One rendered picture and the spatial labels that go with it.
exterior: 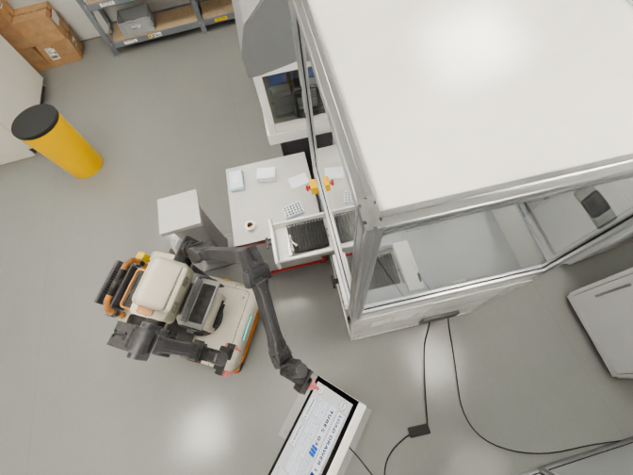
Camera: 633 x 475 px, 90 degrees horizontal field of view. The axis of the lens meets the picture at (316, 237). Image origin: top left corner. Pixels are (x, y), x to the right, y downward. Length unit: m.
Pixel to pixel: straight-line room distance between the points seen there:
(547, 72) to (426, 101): 0.32
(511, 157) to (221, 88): 3.75
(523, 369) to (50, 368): 3.63
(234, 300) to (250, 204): 0.75
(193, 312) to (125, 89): 3.59
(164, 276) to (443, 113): 1.19
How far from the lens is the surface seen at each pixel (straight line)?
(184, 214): 2.33
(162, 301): 1.47
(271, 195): 2.20
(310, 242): 1.87
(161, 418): 2.92
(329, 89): 0.91
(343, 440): 1.39
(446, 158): 0.81
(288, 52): 1.96
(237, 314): 2.46
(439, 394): 2.66
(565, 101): 1.03
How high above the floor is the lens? 2.57
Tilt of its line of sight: 65 degrees down
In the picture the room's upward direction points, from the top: 11 degrees counter-clockwise
